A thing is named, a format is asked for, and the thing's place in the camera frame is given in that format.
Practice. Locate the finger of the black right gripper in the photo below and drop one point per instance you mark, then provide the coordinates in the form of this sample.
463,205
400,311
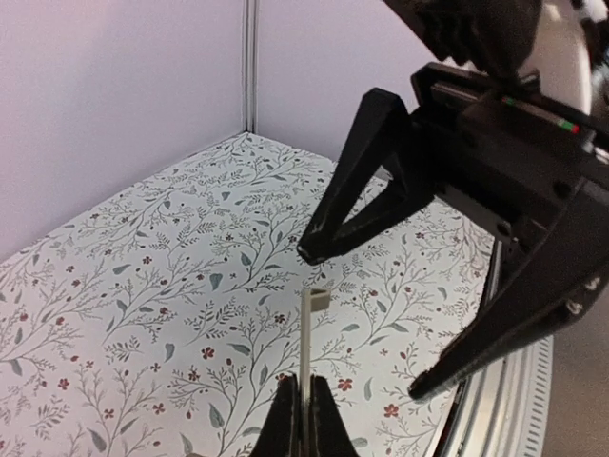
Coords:
553,288
387,171

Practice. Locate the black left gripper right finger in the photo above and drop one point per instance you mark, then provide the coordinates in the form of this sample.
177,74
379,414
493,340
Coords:
327,435

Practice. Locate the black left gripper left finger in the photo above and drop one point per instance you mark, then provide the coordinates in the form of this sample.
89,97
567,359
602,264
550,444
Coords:
280,433

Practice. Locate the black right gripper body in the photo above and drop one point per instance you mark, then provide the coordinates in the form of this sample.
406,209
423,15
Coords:
517,164

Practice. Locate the grey battery compartment cover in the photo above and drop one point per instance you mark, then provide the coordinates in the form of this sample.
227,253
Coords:
313,300

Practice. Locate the floral patterned table mat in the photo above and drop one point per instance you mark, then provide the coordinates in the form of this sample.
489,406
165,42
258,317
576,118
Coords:
160,322

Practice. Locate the front aluminium rail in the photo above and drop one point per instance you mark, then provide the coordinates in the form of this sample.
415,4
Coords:
500,411

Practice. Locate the right aluminium frame post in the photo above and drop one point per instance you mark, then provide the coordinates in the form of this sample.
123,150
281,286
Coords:
250,16

